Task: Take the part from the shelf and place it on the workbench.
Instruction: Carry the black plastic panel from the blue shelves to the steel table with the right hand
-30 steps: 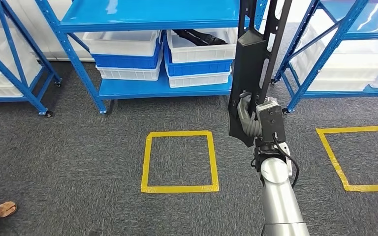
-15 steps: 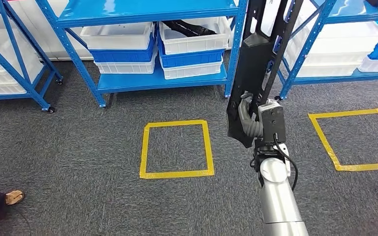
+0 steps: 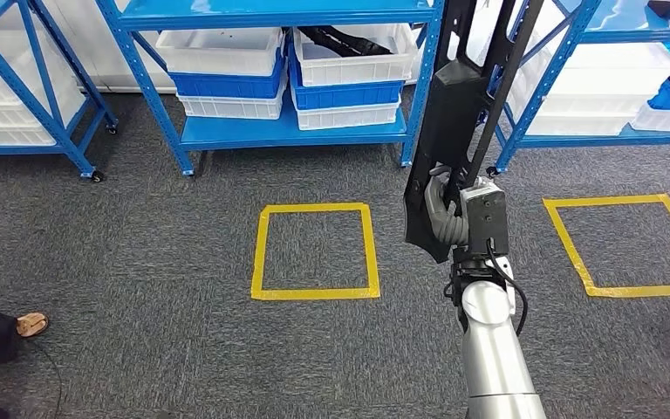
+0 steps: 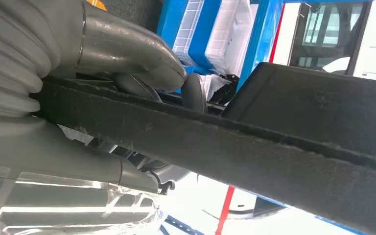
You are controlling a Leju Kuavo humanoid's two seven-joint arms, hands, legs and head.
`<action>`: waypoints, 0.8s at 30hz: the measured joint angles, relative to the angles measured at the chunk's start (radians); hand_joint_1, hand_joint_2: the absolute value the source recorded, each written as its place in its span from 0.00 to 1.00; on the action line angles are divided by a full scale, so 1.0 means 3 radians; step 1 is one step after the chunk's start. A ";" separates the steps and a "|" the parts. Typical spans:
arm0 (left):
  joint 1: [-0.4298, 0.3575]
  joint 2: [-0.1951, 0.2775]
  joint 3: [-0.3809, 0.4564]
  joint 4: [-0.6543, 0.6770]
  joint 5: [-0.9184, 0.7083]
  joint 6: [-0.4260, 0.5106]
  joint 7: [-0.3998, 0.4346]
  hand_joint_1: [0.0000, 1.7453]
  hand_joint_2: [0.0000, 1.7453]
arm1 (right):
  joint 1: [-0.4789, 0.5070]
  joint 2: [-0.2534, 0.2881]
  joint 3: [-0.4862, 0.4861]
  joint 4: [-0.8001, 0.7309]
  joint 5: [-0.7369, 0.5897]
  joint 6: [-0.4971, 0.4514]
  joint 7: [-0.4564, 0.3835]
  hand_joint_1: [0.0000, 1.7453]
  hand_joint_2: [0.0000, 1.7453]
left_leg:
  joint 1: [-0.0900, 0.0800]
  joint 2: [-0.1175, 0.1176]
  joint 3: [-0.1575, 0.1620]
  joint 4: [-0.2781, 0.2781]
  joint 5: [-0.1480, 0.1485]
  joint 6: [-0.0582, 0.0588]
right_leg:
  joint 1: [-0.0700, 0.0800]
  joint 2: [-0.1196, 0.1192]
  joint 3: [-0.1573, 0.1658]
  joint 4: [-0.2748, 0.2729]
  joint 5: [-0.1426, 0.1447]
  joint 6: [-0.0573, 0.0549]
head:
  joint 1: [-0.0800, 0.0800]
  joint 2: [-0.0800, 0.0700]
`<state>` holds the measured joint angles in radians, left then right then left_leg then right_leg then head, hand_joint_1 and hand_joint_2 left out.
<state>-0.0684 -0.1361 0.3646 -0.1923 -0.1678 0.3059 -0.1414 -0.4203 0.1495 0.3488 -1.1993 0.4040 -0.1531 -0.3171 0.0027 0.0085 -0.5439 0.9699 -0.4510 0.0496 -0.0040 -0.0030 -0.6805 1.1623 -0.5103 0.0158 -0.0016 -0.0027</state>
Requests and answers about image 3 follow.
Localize black plastic panel part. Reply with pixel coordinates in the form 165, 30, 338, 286
402, 0, 546, 264

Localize blue metal shelf rack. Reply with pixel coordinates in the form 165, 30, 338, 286
0, 0, 120, 183
94, 0, 446, 177
485, 0, 670, 177

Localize yellow floor tape square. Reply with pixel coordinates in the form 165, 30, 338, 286
250, 202, 381, 302
543, 193, 670, 299

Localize black parts in bin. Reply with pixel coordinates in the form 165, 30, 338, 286
298, 25, 394, 58

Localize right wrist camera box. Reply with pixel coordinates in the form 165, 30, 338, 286
460, 175, 510, 258

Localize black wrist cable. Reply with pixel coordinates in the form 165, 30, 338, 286
485, 237, 530, 338

